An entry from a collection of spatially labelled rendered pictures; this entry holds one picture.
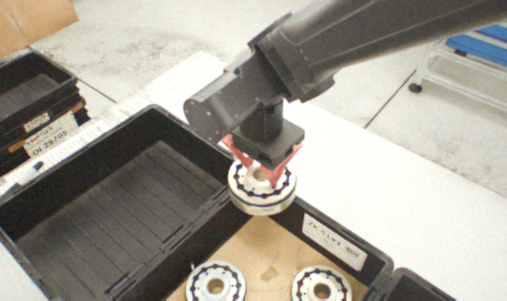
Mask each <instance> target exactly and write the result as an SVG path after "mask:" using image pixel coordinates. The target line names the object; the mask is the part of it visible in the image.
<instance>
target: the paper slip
mask: <svg viewBox="0 0 507 301"><path fill-rule="evenodd" d="M82 107H84V104H83V103H80V104H78V105H76V106H75V107H74V108H72V109H71V110H69V112H67V113H66V114H65V115H64V116H62V117H61V118H59V119H57V120H56V121H54V122H53V123H51V124H50V125H49V126H48V127H46V128H43V129H42V130H40V131H39V132H38V133H36V134H34V135H33V136H32V137H31V138H29V139H28V140H26V141H25V140H22V141H20V142H19V143H17V144H16V145H14V146H12V147H10V148H9V151H10V152H13V151H15V150H16V149H20V148H21V147H23V146H24V148H25V149H26V150H27V152H28V153H29V155H30V157H31V158H32V157H33V156H34V155H35V154H37V153H39V152H40V151H42V150H44V149H47V148H48V147H49V146H51V145H52V144H54V143H55V142H57V141H58V140H60V139H62V138H63V137H65V135H67V134H68V133H70V132H72V131H73V130H75V129H77V128H78V125H77V124H76V122H75V119H74V117H73V114H74V113H76V112H77V111H78V110H80V109H81V108H82Z"/></svg>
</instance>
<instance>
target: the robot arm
mask: <svg viewBox="0 0 507 301"><path fill-rule="evenodd" d="M501 22H507V0H315V1H313V3H309V4H308V5H306V6H305V7H303V8H302V9H300V10H299V11H297V12H296V13H295V14H293V13H292V12H291V11H290V10H288V12H287V13H285V14H284V15H282V16H281V17H280V18H278V19H277V20H274V22H273V23H271V25H269V26H268V27H267V28H266V29H264V30H263V31H262V32H260V33H259V34H258V35H257V36H255V37H253V38H252V40H250V41H249V42H248V43H247V46H248V48H247V49H245V50H243V51H241V52H240V53H239V54H238V55H237V56H236V57H235V60H234V61H233V62H232V63H231V64H230V65H229V66H227V67H226V68H225V69H223V73H221V74H220V75H218V76H217V78H215V79H214V80H213V81H212V82H211V83H209V84H208V85H206V86H205V87H204V88H202V89H201V90H199V91H198V92H196V93H195V94H193V95H192V96H190V97H189V98H187V99H186V100H185V101H184V104H183V111H184V114H185V117H186V119H187V121H188V122H189V125H190V126H191V128H192V129H193V131H194V132H195V133H196V134H197V135H198V136H199V137H201V138H202V139H203V140H205V141H207V142H209V143H211V144H217V143H219V142H220V141H221V143H222V144H223V145H224V146H225V147H226V148H227V149H228V150H230V151H231V152H232V153H233V154H234V155H235V156H236V157H237V158H238V160H239V161H240V162H241V163H242V164H243V165H244V167H245V169H247V168H248V167H249V166H250V165H251V164H253V163H254V161H256V162H258V163H259V164H260V168H261V169H262V170H263V172H264V174H265V176H266V177H267V178H268V180H269V182H270V183H271V185H272V186H274V184H275V183H276V182H277V181H278V180H279V178H280V177H281V175H282V173H283V171H284V170H285V168H286V166H287V165H288V163H289V162H290V161H291V160H292V159H293V157H294V156H295V155H296V154H297V152H298V151H299V150H301V149H302V147H303V143H302V142H303V141H304V137H305V130H304V129H303V128H302V127H300V126H298V125H297V124H296V123H294V122H292V121H288V120H287V119H285V118H283V101H284V99H286V101H287V102H288V104H291V103H293V102H294V101H296V100H298V99H299V100H300V102H301V103H302V104H303V103H305V102H307V101H309V100H311V99H314V98H316V97H317V96H319V95H322V94H324V93H325V92H326V91H328V90H329V89H330V88H331V87H332V86H333V85H334V84H335V80H334V79H333V77H334V74H336V73H337V72H339V71H341V70H342V69H345V68H349V67H351V66H354V65H357V64H361V63H364V62H367V61H371V60H374V59H376V58H379V57H383V56H386V55H389V54H393V53H399V52H402V51H405V50H411V49H414V48H417V47H420V46H423V45H427V44H430V43H434V42H436V41H438V40H442V39H445V38H452V37H456V36H458V35H461V34H464V33H467V32H471V31H474V30H479V29H483V28H486V27H489V26H493V25H494V24H498V23H501ZM244 153H245V154H246V155H248V158H246V157H245V155H244Z"/></svg>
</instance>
